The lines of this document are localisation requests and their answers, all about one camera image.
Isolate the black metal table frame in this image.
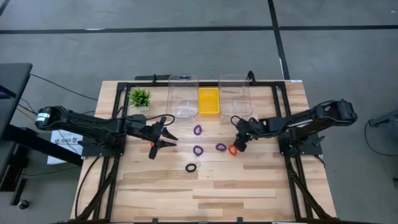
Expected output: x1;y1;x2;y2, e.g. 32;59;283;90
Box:
73;80;335;223

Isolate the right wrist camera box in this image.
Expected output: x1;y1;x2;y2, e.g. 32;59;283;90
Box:
266;117;282;132

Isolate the black floor cable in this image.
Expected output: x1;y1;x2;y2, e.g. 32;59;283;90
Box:
30;73;99;101
364;119;398;157

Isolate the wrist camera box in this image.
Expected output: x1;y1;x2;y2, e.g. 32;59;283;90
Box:
126;114;147;126
266;117;282;132

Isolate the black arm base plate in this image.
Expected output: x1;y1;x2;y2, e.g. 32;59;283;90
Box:
278;132;323;157
81;136;126;158

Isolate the black desk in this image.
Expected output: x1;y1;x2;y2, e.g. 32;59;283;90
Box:
0;63;84;207

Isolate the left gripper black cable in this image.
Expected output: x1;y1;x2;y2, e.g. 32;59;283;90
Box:
146;113;175;127

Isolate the green plant in white pot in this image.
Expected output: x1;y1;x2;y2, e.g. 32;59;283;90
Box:
128;86;153;111

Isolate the clear plastic bin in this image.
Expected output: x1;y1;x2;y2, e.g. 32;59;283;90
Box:
218;73;254;124
165;73;200;123

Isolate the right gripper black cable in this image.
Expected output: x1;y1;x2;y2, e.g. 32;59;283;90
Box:
230;115;259;126

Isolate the white printed paper sheet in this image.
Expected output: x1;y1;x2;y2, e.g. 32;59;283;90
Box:
47;129;84;166

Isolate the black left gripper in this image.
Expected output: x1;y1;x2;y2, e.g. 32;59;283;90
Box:
136;116;179;160

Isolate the black spring keychain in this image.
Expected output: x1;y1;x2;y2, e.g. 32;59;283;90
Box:
185;162;201;174

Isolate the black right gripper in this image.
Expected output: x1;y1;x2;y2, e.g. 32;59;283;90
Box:
233;117;265;153

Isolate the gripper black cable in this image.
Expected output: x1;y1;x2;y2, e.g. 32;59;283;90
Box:
230;115;259;126
146;113;175;127

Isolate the yellow plastic basket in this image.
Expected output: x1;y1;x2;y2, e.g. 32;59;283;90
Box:
198;87;221;115

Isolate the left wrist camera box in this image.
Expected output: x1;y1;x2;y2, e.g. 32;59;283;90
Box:
126;114;147;126

